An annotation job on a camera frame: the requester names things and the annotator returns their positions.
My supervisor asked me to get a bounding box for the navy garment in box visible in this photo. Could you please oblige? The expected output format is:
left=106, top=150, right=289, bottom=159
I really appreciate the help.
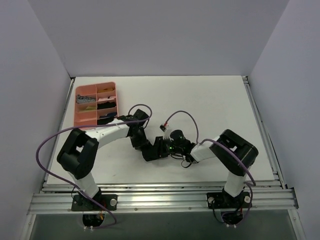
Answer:
left=99, top=112, right=118, bottom=119

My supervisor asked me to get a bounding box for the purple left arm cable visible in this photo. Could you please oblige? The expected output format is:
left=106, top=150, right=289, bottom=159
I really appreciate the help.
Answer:
left=35, top=103, right=154, bottom=229

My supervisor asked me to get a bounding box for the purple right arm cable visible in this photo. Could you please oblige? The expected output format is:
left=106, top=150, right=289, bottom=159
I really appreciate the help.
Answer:
left=163, top=110, right=257, bottom=223

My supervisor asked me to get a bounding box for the striped rolled garment in box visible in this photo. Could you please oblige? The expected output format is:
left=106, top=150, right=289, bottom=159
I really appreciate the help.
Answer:
left=75, top=94, right=96, bottom=104

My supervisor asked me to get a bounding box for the pink compartment organizer box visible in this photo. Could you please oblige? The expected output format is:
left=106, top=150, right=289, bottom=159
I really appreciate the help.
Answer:
left=73, top=82, right=119, bottom=127

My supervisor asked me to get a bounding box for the pink garment in box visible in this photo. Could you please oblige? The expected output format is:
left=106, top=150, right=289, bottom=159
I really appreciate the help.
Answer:
left=97, top=95, right=117, bottom=102

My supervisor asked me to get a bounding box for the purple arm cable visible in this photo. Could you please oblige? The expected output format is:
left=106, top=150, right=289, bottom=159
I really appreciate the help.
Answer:
left=35, top=103, right=154, bottom=229
left=163, top=110, right=257, bottom=223

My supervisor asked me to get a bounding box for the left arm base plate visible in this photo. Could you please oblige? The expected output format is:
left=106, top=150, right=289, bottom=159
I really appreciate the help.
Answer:
left=71, top=192, right=118, bottom=212

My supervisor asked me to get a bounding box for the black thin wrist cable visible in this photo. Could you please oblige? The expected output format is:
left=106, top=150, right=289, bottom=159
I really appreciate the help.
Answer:
left=171, top=153, right=195, bottom=169

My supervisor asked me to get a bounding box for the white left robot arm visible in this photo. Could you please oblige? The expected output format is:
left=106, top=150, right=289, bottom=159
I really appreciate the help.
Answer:
left=57, top=109, right=151, bottom=210

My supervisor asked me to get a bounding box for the yellow garment in box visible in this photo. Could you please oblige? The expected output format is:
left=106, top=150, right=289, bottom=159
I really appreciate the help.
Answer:
left=97, top=85, right=115, bottom=93

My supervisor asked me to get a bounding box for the olive garment in box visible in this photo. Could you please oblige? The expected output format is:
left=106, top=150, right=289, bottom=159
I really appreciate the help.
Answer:
left=84, top=105, right=96, bottom=111

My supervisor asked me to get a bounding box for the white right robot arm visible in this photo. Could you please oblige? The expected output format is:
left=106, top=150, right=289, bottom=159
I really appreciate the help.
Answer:
left=160, top=123, right=259, bottom=207

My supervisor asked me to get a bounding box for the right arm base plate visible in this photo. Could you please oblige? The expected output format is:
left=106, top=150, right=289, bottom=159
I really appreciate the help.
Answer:
left=206, top=191, right=252, bottom=209

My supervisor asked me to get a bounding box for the black striped underwear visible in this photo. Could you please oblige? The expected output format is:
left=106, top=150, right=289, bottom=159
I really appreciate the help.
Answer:
left=141, top=136, right=169, bottom=162

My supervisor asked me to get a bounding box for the black garment in lower compartment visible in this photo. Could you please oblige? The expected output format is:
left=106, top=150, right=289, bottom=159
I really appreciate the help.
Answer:
left=97, top=117, right=114, bottom=125

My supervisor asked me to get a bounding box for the black rolled garment in box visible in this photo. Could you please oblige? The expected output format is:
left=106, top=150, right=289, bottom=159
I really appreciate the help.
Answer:
left=97, top=101, right=117, bottom=110

